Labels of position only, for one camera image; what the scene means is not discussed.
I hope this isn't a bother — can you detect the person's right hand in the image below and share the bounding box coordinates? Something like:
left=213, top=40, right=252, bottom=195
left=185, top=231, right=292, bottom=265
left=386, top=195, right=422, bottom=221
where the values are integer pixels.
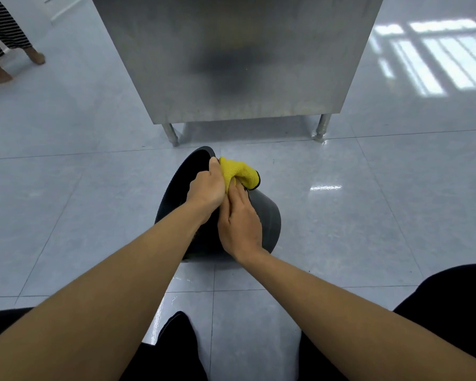
left=217, top=179, right=265, bottom=262

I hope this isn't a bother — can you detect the person's left hand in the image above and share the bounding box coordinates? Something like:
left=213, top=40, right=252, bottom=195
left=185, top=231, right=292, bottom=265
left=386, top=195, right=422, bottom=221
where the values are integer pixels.
left=186, top=156, right=226, bottom=226

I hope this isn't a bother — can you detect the yellow microfibre cloth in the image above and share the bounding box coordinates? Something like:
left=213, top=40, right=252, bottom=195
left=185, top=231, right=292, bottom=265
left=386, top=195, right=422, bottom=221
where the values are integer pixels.
left=219, top=156, right=261, bottom=193

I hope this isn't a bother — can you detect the dark grey plastic bucket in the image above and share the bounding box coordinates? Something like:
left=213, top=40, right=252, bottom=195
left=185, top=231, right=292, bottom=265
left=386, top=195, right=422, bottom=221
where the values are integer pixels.
left=155, top=146, right=282, bottom=261

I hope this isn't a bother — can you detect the person's right forearm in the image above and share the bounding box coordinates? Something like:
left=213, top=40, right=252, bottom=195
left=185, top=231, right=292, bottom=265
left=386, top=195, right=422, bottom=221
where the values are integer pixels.
left=236, top=250, right=476, bottom=381

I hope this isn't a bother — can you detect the person's left forearm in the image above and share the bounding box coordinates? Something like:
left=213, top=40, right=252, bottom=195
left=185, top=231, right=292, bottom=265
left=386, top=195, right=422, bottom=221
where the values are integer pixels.
left=0, top=202, right=207, bottom=381

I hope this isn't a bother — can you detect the stainless steel cabinet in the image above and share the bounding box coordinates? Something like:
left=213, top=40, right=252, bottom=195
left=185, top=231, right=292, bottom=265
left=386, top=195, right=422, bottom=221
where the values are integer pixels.
left=90, top=0, right=386, bottom=147

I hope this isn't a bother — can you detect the person's left leg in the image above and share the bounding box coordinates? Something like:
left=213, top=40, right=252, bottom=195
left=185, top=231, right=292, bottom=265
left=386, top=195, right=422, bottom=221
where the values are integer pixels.
left=0, top=307, right=208, bottom=381

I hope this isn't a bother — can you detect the person's leg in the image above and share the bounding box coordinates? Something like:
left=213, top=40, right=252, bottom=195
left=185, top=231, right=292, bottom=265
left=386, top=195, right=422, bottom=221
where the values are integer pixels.
left=0, top=307, right=208, bottom=381
left=299, top=264, right=476, bottom=381

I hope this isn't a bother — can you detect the person's right leg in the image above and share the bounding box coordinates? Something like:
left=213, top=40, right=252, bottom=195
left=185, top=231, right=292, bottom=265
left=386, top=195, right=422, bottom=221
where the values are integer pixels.
left=299, top=264, right=476, bottom=381

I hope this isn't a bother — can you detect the black white striped skirt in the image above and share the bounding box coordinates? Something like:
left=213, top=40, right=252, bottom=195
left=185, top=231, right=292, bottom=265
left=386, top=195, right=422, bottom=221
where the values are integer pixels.
left=0, top=0, right=33, bottom=70

